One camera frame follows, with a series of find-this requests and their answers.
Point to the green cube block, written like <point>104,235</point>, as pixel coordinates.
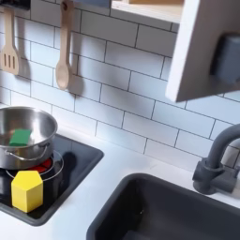
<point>20,137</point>

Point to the black toy stove top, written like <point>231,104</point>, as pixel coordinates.
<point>82,153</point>

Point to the wooden spoon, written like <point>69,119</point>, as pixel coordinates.
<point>63,73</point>

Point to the dark grey sink basin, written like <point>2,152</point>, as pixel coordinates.
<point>156,212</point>

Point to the dark grey tap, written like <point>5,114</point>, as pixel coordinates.
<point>215,148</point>

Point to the yellow house-shaped block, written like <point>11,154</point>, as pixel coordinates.
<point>27,193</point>

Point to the grey extractor hood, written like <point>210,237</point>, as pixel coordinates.
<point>93,2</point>

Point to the slotted wooden spatula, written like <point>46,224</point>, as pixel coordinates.
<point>9,59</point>

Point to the wooden wall cupboard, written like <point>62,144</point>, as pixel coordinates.
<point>146,11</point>

